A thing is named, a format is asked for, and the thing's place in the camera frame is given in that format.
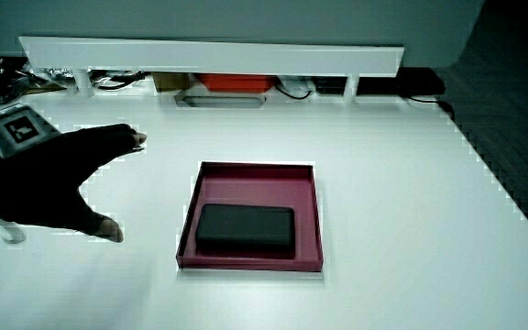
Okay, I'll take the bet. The person's left hand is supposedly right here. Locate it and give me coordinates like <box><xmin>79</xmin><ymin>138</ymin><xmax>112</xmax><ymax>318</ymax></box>
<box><xmin>0</xmin><ymin>103</ymin><xmax>148</xmax><ymax>244</ymax></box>

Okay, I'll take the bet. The black rectangular battery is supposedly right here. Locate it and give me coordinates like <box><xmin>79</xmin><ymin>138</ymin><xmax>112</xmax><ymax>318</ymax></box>
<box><xmin>194</xmin><ymin>203</ymin><xmax>297</xmax><ymax>253</ymax></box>

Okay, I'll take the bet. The maroon square plate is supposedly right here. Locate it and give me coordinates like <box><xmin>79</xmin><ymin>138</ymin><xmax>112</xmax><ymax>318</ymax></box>
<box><xmin>175</xmin><ymin>160</ymin><xmax>325</xmax><ymax>273</ymax></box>

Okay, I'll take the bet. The brown cardboard box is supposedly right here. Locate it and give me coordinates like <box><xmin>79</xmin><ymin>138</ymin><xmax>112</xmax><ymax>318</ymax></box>
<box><xmin>151</xmin><ymin>71</ymin><xmax>192</xmax><ymax>94</ymax></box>

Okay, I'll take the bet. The white raised shelf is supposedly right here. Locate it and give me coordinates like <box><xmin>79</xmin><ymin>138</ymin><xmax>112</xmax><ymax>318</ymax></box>
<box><xmin>17</xmin><ymin>36</ymin><xmax>405</xmax><ymax>98</ymax></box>

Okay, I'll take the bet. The orange box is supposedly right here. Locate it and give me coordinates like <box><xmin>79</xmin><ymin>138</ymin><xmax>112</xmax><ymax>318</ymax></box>
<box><xmin>198</xmin><ymin>73</ymin><xmax>277</xmax><ymax>94</ymax></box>

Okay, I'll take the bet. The white adapter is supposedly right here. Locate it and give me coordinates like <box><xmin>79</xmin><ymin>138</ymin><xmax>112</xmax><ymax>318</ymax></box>
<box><xmin>276</xmin><ymin>75</ymin><xmax>314</xmax><ymax>94</ymax></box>

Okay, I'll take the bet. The black flat device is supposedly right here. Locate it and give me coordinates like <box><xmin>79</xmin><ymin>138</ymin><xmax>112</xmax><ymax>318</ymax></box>
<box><xmin>357</xmin><ymin>67</ymin><xmax>446</xmax><ymax>98</ymax></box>

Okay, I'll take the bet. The black cable bundle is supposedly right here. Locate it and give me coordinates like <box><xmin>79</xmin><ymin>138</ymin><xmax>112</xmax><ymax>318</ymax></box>
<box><xmin>90</xmin><ymin>70</ymin><xmax>149</xmax><ymax>92</ymax></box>

